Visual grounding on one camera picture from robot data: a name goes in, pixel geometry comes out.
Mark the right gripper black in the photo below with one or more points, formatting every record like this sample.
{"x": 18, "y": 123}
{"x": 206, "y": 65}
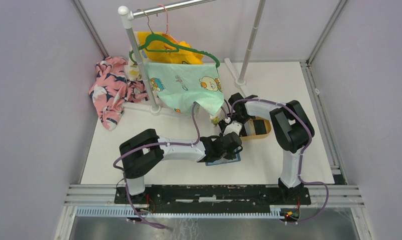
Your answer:
{"x": 222, "y": 125}

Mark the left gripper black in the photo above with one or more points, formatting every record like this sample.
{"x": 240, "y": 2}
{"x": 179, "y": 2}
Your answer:
{"x": 230, "y": 155}

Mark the blue leather card holder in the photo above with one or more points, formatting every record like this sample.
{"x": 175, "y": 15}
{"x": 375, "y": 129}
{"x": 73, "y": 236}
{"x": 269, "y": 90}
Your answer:
{"x": 222, "y": 161}

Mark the tan oval card tray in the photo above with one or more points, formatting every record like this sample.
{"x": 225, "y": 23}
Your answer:
{"x": 248, "y": 132}

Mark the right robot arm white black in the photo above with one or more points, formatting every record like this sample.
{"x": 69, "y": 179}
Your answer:
{"x": 292, "y": 128}

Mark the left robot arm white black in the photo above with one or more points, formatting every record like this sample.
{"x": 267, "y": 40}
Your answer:
{"x": 143, "y": 152}

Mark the black card in tray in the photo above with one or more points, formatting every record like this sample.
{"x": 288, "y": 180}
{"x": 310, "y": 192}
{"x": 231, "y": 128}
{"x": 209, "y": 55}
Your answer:
{"x": 260, "y": 127}

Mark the cream printed garment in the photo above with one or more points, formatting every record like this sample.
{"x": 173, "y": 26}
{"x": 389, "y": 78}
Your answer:
{"x": 216, "y": 117}

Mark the mint green printed cloth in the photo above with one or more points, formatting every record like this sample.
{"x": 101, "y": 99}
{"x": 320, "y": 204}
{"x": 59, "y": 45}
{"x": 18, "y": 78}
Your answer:
{"x": 178, "y": 86}

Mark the yellow garment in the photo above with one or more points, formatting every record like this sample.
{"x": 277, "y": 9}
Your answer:
{"x": 164, "y": 53}

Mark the pink clothes hanger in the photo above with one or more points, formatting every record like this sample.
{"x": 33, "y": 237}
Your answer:
{"x": 167, "y": 32}

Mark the green clothes hanger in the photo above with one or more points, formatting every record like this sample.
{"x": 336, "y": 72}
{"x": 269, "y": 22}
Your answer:
{"x": 155, "y": 37}

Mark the pink patterned garment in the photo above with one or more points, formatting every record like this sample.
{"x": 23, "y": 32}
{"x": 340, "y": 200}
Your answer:
{"x": 116, "y": 83}

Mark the white metal clothes rack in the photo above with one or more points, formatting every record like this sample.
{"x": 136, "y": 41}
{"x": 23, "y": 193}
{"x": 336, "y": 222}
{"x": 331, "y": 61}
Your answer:
{"x": 154, "y": 106}

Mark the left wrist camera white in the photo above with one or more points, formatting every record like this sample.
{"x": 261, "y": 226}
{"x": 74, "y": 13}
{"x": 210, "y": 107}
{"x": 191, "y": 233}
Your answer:
{"x": 233, "y": 127}

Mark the white slotted cable duct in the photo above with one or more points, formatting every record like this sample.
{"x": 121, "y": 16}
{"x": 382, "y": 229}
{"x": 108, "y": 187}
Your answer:
{"x": 127, "y": 212}

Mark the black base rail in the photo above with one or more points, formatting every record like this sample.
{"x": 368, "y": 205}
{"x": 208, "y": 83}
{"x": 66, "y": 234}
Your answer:
{"x": 202, "y": 199}

